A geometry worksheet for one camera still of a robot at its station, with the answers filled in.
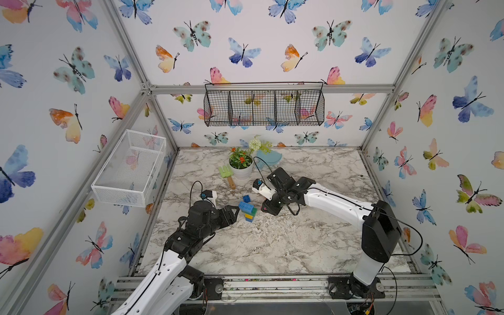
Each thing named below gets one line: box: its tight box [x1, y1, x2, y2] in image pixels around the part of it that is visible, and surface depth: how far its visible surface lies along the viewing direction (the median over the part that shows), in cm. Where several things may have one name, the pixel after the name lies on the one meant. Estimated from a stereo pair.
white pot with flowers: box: [228, 135, 273, 181], surface depth 99 cm
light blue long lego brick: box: [238, 201, 254, 214], surface depth 86 cm
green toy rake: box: [219, 165, 236, 190], surface depth 109 cm
